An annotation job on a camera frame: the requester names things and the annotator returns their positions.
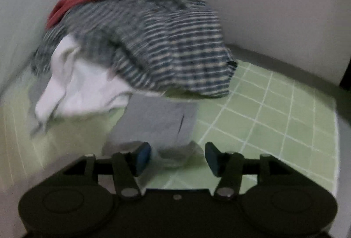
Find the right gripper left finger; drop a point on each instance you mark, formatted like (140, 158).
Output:
(127, 166)

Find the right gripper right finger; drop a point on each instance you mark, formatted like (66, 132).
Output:
(226, 166)

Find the grey zip hoodie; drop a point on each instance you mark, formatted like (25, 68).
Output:
(166, 125)

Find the green grid-pattern mat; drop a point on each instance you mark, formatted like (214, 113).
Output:
(265, 112)

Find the white garment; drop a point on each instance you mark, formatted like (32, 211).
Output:
(78, 87)

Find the blue plaid shirt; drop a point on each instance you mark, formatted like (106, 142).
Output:
(152, 44)

